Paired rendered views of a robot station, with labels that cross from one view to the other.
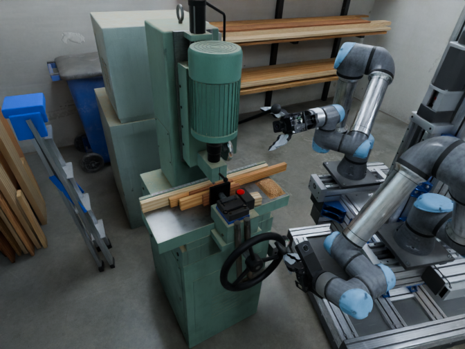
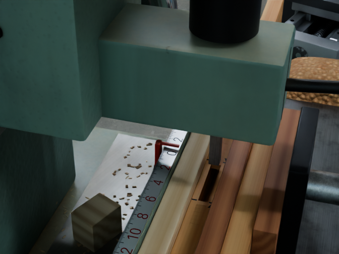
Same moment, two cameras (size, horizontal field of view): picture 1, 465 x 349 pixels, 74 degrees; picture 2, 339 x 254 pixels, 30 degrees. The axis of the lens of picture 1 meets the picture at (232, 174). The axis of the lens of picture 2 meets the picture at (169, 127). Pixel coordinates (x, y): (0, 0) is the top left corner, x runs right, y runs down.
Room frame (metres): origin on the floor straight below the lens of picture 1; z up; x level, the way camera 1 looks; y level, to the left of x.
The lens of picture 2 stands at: (0.74, 0.39, 1.28)
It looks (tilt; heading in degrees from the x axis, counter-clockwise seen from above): 35 degrees down; 317
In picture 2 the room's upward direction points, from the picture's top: 1 degrees clockwise
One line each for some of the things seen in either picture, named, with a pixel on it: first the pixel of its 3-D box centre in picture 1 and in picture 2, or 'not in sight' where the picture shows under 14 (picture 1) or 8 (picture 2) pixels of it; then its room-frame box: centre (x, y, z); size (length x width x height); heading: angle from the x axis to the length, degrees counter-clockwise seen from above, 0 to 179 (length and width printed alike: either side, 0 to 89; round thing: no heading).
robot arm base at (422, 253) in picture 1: (417, 233); not in sight; (0.88, -0.76, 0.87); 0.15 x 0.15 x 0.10
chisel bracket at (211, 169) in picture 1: (212, 166); (195, 78); (1.04, 0.09, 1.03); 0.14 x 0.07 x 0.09; 32
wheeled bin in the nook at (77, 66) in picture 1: (102, 112); not in sight; (2.58, 1.24, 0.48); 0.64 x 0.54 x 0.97; 122
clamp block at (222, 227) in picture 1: (234, 218); not in sight; (0.86, -0.02, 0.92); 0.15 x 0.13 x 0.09; 122
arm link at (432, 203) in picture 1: (431, 212); not in sight; (0.88, -0.77, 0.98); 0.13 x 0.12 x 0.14; 29
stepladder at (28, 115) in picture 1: (70, 194); not in sight; (1.31, 0.92, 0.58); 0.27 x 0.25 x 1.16; 118
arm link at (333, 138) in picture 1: (326, 139); not in sight; (1.11, -0.38, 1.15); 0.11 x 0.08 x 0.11; 63
